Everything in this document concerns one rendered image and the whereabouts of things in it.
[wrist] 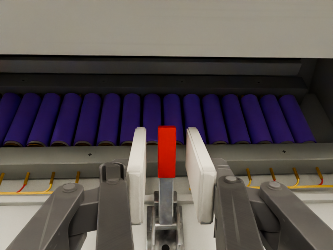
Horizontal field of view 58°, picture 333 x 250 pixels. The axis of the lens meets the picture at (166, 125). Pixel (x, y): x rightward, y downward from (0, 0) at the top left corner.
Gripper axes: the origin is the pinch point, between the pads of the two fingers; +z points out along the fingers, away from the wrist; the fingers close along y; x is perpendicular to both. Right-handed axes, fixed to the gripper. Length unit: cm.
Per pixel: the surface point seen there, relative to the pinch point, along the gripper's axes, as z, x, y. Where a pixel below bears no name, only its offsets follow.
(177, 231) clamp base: 1.2, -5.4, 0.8
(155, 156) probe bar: 6.6, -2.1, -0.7
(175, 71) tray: 16.0, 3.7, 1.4
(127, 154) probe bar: 6.9, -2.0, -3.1
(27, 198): 5.1, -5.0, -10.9
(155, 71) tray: 16.0, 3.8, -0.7
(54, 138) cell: 8.9, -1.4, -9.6
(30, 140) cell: 8.7, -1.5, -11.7
